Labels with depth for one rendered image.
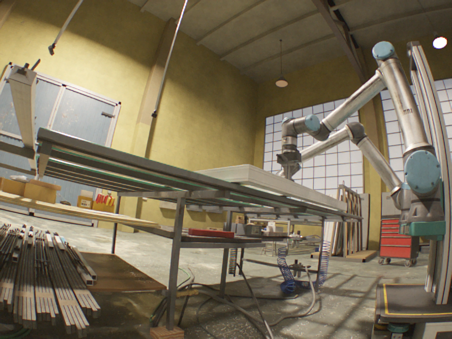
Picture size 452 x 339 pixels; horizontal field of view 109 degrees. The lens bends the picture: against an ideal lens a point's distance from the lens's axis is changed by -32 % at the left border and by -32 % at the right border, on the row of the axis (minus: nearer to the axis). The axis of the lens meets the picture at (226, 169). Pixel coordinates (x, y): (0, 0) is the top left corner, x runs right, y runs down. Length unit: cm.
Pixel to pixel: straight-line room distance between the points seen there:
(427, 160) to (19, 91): 112
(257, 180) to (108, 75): 770
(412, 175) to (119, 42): 898
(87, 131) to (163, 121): 286
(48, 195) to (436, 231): 199
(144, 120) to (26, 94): 752
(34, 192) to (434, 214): 203
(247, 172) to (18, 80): 85
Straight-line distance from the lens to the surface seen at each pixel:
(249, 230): 224
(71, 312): 84
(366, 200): 862
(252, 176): 99
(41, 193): 157
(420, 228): 110
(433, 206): 114
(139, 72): 892
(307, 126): 127
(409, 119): 106
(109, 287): 121
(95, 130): 756
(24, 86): 39
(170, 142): 869
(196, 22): 1056
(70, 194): 720
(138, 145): 761
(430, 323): 118
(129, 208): 736
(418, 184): 96
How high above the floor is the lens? 69
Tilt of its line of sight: 13 degrees up
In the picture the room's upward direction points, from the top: 6 degrees clockwise
